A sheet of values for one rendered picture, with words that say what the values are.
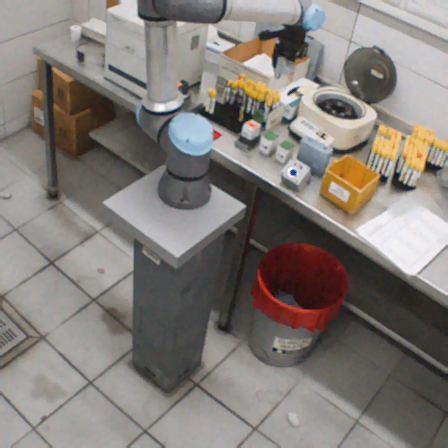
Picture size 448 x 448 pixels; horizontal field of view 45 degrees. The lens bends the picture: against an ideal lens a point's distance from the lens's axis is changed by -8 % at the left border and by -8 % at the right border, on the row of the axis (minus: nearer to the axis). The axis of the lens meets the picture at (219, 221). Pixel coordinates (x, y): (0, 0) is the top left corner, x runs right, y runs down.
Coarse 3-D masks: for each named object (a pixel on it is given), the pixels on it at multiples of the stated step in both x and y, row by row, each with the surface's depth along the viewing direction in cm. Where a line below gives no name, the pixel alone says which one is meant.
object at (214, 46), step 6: (210, 30) 235; (210, 36) 235; (216, 36) 233; (210, 42) 236; (216, 42) 236; (222, 42) 237; (228, 42) 237; (210, 48) 231; (216, 48) 232; (222, 48) 232; (234, 48) 238; (210, 54) 232; (216, 54) 231; (210, 60) 234; (216, 60) 232
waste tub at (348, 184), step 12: (348, 156) 179; (336, 168) 178; (348, 168) 181; (360, 168) 178; (324, 180) 174; (336, 180) 171; (348, 180) 184; (360, 180) 180; (372, 180) 171; (324, 192) 176; (336, 192) 173; (348, 192) 169; (360, 192) 166; (372, 192) 178; (336, 204) 175; (348, 204) 172; (360, 204) 174
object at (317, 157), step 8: (304, 144) 182; (312, 144) 181; (320, 144) 181; (304, 152) 183; (312, 152) 181; (320, 152) 179; (328, 152) 179; (304, 160) 185; (312, 160) 183; (320, 160) 181; (328, 160) 182; (312, 168) 185; (320, 168) 183; (312, 176) 184; (320, 176) 184
